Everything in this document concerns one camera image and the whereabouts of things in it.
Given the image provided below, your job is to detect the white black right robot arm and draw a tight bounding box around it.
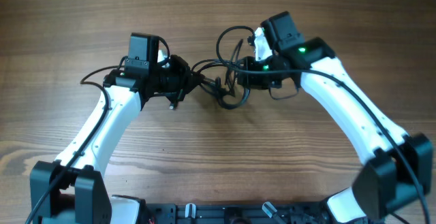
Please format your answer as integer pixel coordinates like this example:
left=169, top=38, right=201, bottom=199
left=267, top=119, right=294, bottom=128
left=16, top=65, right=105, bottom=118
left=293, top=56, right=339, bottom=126
left=238, top=12, right=433, bottom=223

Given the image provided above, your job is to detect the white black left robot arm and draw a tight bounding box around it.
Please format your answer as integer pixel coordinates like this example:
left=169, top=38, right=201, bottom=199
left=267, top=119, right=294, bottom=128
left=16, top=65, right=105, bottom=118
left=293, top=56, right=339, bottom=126
left=26, top=33, right=204, bottom=223

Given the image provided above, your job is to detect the thin black USB cable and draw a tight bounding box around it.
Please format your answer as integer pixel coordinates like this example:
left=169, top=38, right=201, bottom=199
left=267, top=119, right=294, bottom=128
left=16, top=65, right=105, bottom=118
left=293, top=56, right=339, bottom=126
left=169, top=38, right=246, bottom=111

